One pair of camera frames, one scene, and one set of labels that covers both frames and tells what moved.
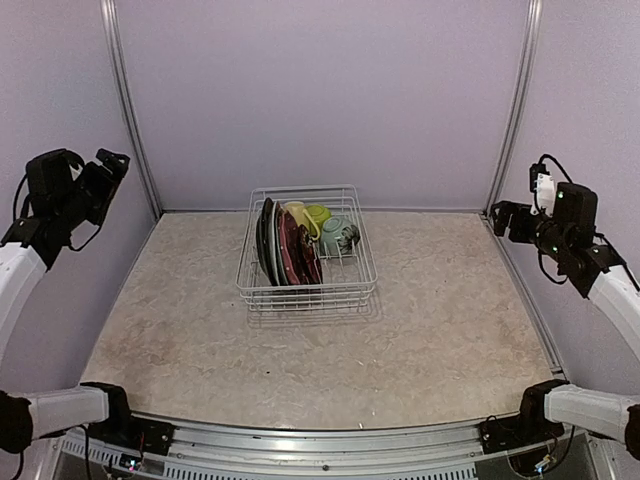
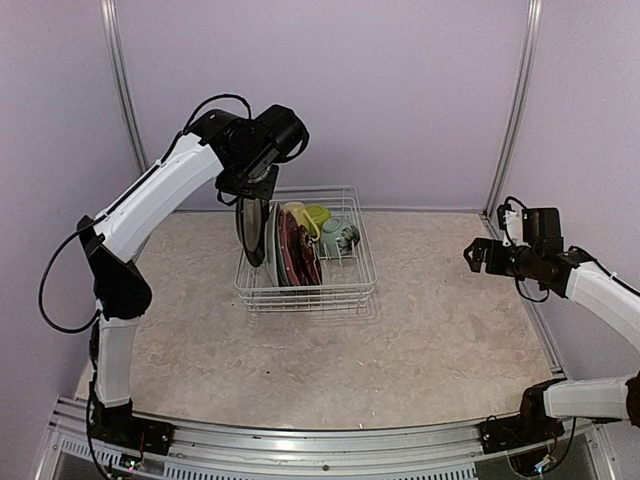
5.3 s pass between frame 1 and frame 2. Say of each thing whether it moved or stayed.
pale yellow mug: stayed
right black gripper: moved
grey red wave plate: stayed
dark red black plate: stayed
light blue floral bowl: stayed
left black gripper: moved
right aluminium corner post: stayed
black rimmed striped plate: moved
